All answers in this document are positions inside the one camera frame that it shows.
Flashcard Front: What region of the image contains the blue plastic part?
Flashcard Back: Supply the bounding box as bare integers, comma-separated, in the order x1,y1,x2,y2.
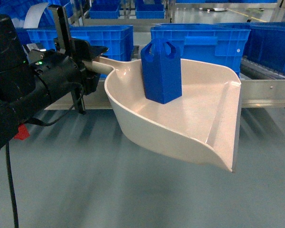
141,38,182,104

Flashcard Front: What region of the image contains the beige plastic dustpan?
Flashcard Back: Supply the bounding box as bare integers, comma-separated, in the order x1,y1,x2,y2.
85,57,241,172

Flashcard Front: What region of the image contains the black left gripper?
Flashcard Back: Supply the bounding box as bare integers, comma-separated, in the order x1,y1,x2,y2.
28,39,109,100

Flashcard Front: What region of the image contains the blue crate centre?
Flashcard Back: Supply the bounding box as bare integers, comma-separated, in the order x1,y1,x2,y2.
151,24,250,75

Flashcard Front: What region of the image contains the black cable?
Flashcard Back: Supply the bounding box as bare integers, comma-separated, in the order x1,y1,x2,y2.
5,82,85,228

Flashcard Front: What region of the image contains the blue crate right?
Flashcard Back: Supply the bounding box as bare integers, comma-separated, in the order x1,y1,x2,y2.
247,22,285,75

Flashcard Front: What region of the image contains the blue crate left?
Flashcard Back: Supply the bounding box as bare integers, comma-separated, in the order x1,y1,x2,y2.
27,25,134,61

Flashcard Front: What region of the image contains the blue bin on rack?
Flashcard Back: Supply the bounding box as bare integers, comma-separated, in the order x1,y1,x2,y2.
89,4,119,19
135,3,165,19

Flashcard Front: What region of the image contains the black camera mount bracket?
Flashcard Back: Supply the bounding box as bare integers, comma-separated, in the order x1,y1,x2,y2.
48,4,86,114

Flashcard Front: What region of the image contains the stainless steel shelf rack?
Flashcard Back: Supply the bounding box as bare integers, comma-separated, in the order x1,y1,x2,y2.
44,0,285,110

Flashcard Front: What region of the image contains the blue crate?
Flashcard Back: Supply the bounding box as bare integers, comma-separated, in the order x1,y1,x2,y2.
247,22,285,75
151,24,250,75
27,25,134,61

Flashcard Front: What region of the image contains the red plastic tag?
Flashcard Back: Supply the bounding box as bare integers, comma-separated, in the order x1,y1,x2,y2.
13,124,30,140

